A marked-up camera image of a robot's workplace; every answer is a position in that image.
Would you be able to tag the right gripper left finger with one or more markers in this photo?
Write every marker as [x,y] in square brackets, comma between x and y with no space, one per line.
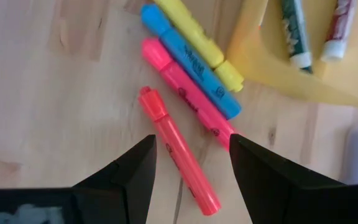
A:
[126,186]

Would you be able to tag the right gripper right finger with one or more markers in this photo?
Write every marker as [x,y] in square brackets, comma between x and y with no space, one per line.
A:
[275,186]

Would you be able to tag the coral red highlighter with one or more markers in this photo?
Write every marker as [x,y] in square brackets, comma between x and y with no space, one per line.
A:
[182,161]

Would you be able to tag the pink highlighter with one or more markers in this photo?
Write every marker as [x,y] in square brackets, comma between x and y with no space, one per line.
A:
[191,96]

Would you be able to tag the blue highlighter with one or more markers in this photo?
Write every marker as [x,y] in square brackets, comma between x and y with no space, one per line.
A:
[194,65]

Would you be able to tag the green Expo marker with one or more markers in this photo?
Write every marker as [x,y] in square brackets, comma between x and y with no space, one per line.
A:
[295,34]

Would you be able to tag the orange Expo marker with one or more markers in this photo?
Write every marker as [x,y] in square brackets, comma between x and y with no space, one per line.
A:
[260,25]

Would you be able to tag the yellow highlighter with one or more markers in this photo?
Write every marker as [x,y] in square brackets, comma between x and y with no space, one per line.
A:
[197,37]

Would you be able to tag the red Expo marker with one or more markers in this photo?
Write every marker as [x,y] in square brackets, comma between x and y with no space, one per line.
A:
[337,31]

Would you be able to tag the yellow plastic bin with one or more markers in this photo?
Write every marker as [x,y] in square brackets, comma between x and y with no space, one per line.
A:
[259,62]

